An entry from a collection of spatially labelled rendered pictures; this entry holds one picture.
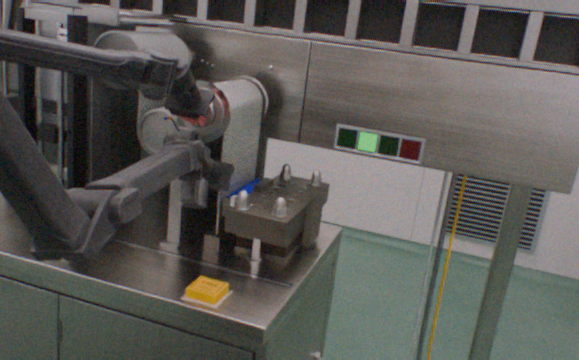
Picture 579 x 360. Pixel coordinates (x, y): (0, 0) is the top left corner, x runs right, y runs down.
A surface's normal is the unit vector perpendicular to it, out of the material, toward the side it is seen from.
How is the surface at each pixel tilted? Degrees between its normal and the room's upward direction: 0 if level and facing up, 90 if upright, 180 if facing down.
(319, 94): 90
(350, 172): 90
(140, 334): 90
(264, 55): 90
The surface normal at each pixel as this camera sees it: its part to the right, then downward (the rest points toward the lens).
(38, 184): 0.97, 0.04
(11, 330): -0.32, 0.24
